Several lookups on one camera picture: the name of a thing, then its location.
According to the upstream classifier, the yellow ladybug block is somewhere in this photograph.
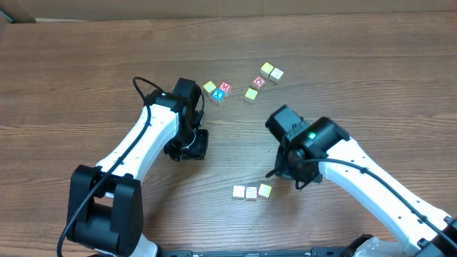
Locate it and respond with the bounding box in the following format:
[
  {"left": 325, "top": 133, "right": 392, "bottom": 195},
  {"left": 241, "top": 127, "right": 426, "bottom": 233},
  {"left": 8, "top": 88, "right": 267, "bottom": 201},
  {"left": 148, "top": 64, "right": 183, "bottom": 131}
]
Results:
[{"left": 258, "top": 183, "right": 272, "bottom": 199}]

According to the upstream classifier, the red Y block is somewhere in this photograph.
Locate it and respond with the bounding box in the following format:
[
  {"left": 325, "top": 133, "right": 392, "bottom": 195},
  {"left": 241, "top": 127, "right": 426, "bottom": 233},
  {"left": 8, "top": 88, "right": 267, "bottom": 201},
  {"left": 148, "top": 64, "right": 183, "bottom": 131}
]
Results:
[{"left": 245, "top": 187, "right": 258, "bottom": 201}]

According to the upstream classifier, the white Z block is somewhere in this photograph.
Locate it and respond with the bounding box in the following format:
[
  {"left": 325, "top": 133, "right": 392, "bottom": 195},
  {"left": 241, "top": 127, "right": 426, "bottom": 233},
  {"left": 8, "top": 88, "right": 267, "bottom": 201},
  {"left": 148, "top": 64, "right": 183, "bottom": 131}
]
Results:
[{"left": 232, "top": 186, "right": 246, "bottom": 199}]

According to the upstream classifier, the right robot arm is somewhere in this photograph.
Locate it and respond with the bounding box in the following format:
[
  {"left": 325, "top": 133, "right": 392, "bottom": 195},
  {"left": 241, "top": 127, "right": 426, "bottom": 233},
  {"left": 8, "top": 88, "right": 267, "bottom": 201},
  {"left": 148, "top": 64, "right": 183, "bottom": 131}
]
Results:
[{"left": 265, "top": 105, "right": 456, "bottom": 256}]

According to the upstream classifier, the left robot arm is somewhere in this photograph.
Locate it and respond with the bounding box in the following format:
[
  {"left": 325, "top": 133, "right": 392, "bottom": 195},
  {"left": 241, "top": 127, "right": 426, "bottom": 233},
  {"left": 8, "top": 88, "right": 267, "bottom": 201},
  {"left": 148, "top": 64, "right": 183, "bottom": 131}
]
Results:
[{"left": 56, "top": 78, "right": 209, "bottom": 256}]

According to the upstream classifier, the blue X block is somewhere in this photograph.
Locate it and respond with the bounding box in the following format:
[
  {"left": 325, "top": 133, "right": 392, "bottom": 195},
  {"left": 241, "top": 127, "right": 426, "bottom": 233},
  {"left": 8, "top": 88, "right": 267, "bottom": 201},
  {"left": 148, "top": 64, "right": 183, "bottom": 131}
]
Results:
[{"left": 211, "top": 89, "right": 226, "bottom": 104}]

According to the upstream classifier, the yellow block left cluster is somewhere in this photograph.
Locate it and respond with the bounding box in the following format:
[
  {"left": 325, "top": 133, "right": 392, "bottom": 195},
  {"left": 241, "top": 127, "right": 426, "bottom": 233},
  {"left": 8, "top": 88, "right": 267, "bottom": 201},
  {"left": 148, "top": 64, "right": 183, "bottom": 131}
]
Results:
[{"left": 203, "top": 81, "right": 217, "bottom": 96}]

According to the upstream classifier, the red M block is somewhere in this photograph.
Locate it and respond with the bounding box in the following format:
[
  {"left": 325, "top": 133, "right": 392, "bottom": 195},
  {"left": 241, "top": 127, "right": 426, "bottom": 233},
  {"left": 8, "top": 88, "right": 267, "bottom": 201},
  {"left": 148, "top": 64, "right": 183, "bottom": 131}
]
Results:
[{"left": 219, "top": 81, "right": 232, "bottom": 97}]

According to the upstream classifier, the yellow block centre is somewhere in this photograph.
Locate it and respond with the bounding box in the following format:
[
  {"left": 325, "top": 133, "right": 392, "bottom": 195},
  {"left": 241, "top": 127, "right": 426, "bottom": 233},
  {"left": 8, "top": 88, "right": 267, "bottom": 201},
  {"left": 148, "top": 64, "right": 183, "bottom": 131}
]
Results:
[{"left": 244, "top": 88, "right": 258, "bottom": 104}]

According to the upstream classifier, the red O block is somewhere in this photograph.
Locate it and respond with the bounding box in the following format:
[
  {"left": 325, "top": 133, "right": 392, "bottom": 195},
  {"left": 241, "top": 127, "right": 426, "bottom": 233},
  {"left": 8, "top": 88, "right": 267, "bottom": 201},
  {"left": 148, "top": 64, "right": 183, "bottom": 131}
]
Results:
[{"left": 251, "top": 76, "right": 266, "bottom": 91}]

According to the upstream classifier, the white block top right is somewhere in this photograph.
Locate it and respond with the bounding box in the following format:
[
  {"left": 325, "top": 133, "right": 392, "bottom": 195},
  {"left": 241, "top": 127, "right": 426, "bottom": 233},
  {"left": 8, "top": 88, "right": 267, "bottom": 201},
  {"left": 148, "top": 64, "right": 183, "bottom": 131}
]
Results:
[{"left": 268, "top": 67, "right": 283, "bottom": 84}]

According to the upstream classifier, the yellow block top right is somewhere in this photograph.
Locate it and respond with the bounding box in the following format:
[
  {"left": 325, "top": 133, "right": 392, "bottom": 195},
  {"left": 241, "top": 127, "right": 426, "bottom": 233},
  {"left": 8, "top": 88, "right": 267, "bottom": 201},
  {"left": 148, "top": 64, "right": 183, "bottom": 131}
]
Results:
[{"left": 260, "top": 62, "right": 274, "bottom": 79}]

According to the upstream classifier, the cardboard backdrop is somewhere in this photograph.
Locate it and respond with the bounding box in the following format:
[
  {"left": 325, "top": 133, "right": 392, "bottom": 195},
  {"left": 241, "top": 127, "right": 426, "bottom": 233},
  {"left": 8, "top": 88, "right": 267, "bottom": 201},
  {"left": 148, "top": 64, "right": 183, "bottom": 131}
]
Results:
[{"left": 1, "top": 0, "right": 456, "bottom": 22}]

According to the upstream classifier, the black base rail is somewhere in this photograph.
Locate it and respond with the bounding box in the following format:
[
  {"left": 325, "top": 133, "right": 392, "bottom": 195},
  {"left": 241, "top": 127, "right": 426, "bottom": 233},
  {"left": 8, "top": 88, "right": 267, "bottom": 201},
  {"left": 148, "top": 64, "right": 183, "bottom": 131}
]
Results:
[{"left": 156, "top": 246, "right": 411, "bottom": 257}]

